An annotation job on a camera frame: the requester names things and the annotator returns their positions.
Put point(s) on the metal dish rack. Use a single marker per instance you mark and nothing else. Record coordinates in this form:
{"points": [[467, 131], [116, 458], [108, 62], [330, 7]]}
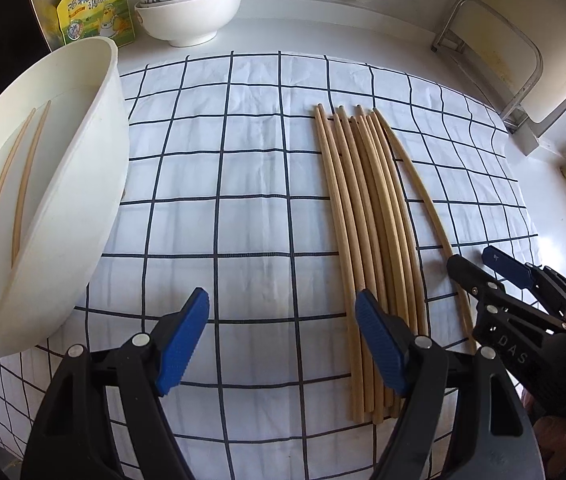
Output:
{"points": [[493, 53]]}

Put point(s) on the wooden chopstick seven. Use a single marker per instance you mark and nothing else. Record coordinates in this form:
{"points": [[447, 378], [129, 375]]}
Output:
{"points": [[408, 287]]}

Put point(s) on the yellow seasoning pouch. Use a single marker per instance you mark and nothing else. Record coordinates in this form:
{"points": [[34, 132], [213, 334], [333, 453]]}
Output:
{"points": [[80, 19]]}

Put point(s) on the wooden chopstick eight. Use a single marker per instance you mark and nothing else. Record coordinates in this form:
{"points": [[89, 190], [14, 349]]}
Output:
{"points": [[409, 248]]}

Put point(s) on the wooden chopstick four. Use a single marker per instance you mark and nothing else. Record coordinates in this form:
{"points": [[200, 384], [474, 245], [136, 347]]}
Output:
{"points": [[370, 219]]}

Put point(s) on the wooden chopstick two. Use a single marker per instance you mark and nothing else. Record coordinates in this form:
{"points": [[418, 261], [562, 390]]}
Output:
{"points": [[347, 164]]}

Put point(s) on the wooden chopstick one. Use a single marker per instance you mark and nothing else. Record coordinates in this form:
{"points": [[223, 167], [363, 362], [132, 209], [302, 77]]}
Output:
{"points": [[336, 184]]}

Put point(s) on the white blue checked cloth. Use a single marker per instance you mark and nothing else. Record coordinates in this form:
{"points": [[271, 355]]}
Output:
{"points": [[226, 193]]}

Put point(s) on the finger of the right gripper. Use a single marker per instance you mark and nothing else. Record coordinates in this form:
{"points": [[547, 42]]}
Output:
{"points": [[473, 279], [545, 284]]}

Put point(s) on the plain white bowl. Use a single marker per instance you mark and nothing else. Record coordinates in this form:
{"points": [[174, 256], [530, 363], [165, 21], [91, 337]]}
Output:
{"points": [[186, 23]]}

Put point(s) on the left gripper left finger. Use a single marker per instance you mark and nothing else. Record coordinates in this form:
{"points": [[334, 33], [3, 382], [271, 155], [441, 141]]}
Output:
{"points": [[161, 357]]}

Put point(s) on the large white plastic basin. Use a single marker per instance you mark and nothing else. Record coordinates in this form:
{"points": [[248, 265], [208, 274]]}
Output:
{"points": [[64, 187]]}

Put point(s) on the wooden chopstick three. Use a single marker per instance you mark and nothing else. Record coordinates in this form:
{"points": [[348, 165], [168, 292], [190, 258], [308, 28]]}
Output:
{"points": [[368, 389]]}

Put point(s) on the wooden chopstick six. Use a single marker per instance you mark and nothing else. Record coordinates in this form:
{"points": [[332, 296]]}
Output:
{"points": [[406, 291]]}

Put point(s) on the wooden chopstick five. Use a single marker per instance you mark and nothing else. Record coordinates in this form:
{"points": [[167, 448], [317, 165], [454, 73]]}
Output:
{"points": [[380, 219]]}

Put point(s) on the wooden chopstick nine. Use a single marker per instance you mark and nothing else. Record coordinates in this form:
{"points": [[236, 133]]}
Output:
{"points": [[434, 220]]}

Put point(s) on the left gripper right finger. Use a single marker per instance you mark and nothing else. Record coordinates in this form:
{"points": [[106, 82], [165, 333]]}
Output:
{"points": [[406, 362]]}

